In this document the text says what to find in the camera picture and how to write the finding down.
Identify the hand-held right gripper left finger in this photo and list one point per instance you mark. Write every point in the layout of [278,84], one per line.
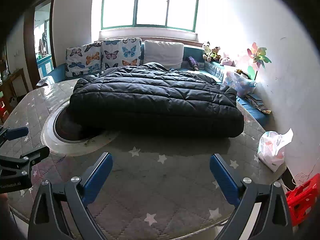
[96,177]

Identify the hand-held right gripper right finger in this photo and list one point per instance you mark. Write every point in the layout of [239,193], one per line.
[225,180]

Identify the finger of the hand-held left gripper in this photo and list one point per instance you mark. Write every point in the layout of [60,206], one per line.
[37,153]
[17,132]

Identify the black puffer jacket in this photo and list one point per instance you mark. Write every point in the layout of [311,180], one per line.
[155,97]

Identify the hanging clothes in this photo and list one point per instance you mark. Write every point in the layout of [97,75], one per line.
[43,42]

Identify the white plastic bag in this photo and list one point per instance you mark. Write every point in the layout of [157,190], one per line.
[271,150]

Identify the wooden shelf cabinet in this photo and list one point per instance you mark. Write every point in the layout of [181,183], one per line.
[15,76]

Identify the round table, grey starred cover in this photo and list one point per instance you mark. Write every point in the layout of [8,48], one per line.
[162,175]

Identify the teal cabinet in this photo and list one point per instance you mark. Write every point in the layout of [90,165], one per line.
[45,66]

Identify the red plastic crate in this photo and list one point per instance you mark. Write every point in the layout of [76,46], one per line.
[300,200]

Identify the stack of cards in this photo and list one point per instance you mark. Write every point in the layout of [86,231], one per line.
[255,100]

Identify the clear plastic storage box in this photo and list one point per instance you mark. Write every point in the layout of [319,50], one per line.
[237,85]

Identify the butterfly print cushion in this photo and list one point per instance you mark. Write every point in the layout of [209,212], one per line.
[120,52]
[82,60]

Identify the pink plush toy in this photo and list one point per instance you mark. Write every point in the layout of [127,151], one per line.
[227,60]

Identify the purple toy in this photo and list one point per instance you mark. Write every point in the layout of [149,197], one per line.
[192,61]

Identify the brown bear plush toy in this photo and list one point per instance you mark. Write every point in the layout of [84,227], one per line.
[214,54]

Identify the colourful pinwheel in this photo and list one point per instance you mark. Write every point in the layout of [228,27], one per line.
[257,55]

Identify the panda plush toy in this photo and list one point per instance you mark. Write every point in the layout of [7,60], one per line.
[207,47]

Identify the white cushion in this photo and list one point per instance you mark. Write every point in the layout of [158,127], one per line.
[162,52]

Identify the green framed window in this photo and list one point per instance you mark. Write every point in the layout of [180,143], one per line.
[150,5]

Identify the brown door frame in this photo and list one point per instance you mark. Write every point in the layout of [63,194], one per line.
[28,55]

